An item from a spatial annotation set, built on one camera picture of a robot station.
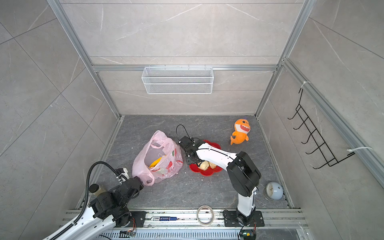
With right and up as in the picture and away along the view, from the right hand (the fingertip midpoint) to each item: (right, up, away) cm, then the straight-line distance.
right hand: (193, 158), depth 90 cm
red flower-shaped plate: (+9, -8, -2) cm, 12 cm away
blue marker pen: (-15, -27, -17) cm, 35 cm away
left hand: (-28, -8, -11) cm, 31 cm away
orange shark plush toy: (+34, +19, +11) cm, 40 cm away
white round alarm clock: (+41, -13, -16) cm, 46 cm away
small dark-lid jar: (-52, -12, -15) cm, 55 cm away
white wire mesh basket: (-11, +51, +10) cm, 53 cm away
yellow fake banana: (-24, -3, 0) cm, 24 cm away
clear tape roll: (+9, -28, -17) cm, 34 cm away
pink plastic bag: (-25, -1, +6) cm, 26 cm away
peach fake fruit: (+11, -4, -2) cm, 12 cm away
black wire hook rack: (+57, +14, -23) cm, 63 cm away
